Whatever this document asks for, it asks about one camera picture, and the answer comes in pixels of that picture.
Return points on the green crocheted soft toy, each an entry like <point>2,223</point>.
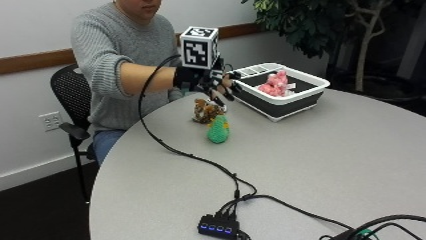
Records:
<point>217,130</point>

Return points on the wooden wall rail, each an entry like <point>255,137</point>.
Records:
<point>40,60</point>

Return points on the black mesh office chair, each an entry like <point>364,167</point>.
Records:
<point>74,100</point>

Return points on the black hub with blue lights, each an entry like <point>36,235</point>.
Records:
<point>219,227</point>

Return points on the brown striped tiger soft toy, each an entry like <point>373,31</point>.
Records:
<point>207,111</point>

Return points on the green indoor tree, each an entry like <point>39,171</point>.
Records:
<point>311,26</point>

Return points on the black device with green part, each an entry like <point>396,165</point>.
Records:
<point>355,235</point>

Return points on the white and black collapsible basin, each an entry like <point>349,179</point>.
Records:
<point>280,90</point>

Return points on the white marker cube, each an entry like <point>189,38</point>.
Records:
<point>200,48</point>

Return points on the pink soft toy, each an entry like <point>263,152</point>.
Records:
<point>276,84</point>

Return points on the white wall outlet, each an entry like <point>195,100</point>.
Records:
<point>51,121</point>

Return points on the the person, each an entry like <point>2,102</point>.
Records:
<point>118,43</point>

